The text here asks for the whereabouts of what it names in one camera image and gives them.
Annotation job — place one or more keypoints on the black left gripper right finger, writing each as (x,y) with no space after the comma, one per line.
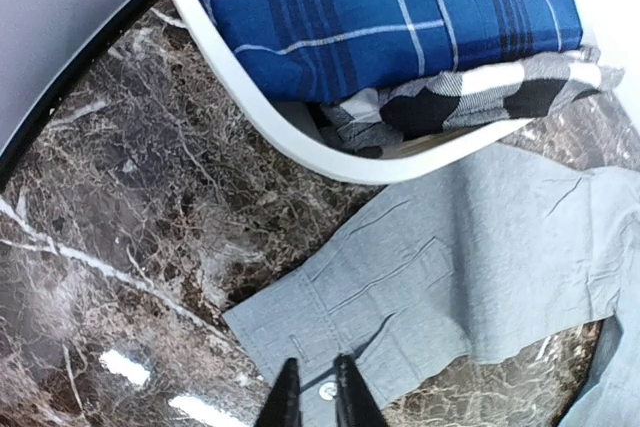
(354,403)

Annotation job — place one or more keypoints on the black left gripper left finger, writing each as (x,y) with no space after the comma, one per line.
(282,406)

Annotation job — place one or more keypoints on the grey long sleeve shirt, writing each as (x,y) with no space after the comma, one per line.
(481,258)

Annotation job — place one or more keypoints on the white laundry basket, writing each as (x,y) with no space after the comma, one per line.
(293,127)

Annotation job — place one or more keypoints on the black white checked shirt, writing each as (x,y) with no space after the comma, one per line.
(528,88)

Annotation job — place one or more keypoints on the blue plaid shirt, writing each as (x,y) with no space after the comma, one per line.
(323,51)

